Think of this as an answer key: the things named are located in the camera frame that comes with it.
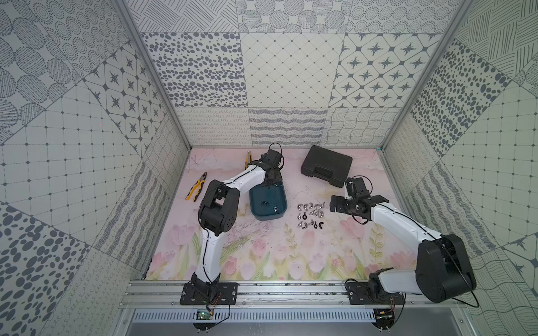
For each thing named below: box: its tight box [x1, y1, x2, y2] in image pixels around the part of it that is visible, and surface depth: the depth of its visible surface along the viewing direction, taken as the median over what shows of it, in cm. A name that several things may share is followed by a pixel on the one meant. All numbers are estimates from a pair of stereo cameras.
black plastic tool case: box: [300, 144, 354, 189], surface depth 110 cm
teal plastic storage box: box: [249, 182, 288, 221], surface depth 97 cm
